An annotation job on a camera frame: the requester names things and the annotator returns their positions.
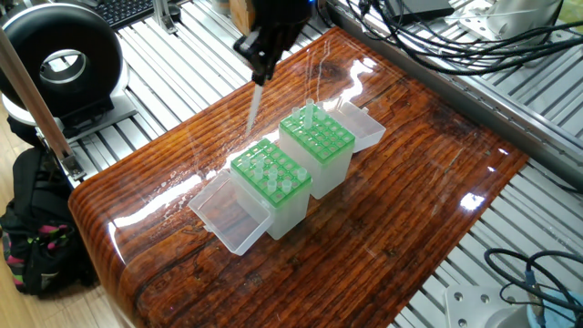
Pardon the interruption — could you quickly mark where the brown cardboard box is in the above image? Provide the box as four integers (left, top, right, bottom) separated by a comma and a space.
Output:
228, 0, 256, 33

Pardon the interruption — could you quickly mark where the black backpack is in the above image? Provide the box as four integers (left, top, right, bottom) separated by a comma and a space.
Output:
0, 146, 99, 295

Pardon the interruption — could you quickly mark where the brown wooden pole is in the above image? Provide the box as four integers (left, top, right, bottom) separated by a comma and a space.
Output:
0, 36, 81, 181

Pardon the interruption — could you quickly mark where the clear green-rack pipette tip box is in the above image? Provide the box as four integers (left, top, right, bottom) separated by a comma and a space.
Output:
189, 139, 313, 256
278, 100, 386, 200

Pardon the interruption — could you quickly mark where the silver robot mount plate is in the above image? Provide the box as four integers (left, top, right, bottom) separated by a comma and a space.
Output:
445, 284, 547, 328

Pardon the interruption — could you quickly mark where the black cable bundle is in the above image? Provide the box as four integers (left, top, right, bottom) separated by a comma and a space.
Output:
323, 0, 583, 87

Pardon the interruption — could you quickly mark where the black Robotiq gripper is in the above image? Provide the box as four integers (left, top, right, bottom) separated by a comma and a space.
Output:
233, 0, 316, 87

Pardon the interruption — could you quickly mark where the black ring light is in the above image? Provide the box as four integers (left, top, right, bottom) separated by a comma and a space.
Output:
0, 5, 124, 139

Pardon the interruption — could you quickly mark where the black cable with connector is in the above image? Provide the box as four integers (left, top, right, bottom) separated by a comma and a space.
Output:
483, 246, 583, 306

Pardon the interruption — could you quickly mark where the black keyboard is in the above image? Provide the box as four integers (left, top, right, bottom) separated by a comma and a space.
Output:
91, 0, 158, 26

